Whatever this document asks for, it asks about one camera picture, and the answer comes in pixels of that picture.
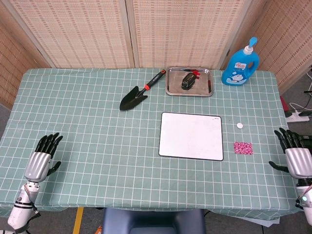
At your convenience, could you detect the right wrist cable with plug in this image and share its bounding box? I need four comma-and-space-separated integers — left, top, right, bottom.
295, 184, 312, 210

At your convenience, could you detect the black tool with red parts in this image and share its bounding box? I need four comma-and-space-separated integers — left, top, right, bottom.
181, 70, 201, 90

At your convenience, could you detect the green checked tablecloth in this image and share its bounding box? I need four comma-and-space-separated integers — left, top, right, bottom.
0, 67, 312, 221

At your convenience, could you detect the black garden trowel orange collar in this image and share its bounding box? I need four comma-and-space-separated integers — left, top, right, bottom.
119, 69, 167, 111

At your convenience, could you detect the white power strip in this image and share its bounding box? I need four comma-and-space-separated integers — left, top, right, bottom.
286, 110, 310, 122

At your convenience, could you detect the wrist cable with plug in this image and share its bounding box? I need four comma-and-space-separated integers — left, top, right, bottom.
23, 184, 41, 217
295, 184, 312, 210

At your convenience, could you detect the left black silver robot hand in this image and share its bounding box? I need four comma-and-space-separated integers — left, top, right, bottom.
23, 132, 63, 183

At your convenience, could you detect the blue detergent pump bottle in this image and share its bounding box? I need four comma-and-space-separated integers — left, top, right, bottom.
221, 37, 261, 86

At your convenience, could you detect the left wrist cable with plug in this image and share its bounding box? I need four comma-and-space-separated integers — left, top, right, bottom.
23, 184, 41, 217

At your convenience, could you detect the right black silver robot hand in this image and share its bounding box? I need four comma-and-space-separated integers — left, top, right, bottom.
269, 127, 312, 180

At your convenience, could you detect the white power cable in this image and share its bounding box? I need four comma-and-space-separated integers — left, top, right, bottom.
289, 101, 312, 115

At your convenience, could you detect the red patterned packet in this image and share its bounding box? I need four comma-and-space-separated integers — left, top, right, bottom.
234, 141, 254, 156

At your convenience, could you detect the white pad with black edge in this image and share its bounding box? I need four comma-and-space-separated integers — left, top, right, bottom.
158, 112, 224, 161

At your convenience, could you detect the stainless steel tray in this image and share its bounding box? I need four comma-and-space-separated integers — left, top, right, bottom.
165, 66, 215, 98

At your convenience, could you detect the bamboo folding screen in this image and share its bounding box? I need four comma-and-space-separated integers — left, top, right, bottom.
0, 0, 312, 109

